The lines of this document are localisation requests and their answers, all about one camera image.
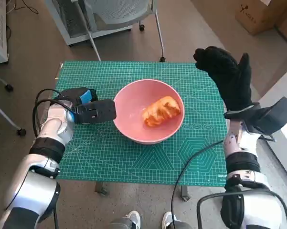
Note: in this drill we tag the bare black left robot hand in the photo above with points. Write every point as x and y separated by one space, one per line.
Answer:
71 94

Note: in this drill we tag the grey mesh office chair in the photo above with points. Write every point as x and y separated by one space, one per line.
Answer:
119 12

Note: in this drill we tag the white left robot foot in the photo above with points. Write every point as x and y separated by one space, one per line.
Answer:
134 218

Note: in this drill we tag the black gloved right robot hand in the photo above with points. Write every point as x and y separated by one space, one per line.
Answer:
231 83

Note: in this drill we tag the orange ridged bread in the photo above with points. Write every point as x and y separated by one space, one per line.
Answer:
161 112

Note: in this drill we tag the grey chair base with casters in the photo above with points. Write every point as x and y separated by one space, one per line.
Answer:
21 132

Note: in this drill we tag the small cardboard box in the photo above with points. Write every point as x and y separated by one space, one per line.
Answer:
255 21

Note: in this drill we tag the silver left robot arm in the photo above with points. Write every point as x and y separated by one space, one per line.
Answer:
52 128

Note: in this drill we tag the metal table leg bracket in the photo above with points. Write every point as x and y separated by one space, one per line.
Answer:
100 189
185 194

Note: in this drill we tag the white frame cabinet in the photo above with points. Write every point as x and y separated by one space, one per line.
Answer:
74 40

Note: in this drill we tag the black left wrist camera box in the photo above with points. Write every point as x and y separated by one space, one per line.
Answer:
98 111

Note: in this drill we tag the green cutting mat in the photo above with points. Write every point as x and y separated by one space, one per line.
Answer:
109 162

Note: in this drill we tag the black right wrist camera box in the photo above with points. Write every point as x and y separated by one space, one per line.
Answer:
274 114

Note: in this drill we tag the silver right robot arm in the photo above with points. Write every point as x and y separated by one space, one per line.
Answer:
246 143

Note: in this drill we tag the pink bowl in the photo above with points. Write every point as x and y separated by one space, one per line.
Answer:
133 124

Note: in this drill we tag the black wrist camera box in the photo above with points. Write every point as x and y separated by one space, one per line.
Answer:
98 111
274 114

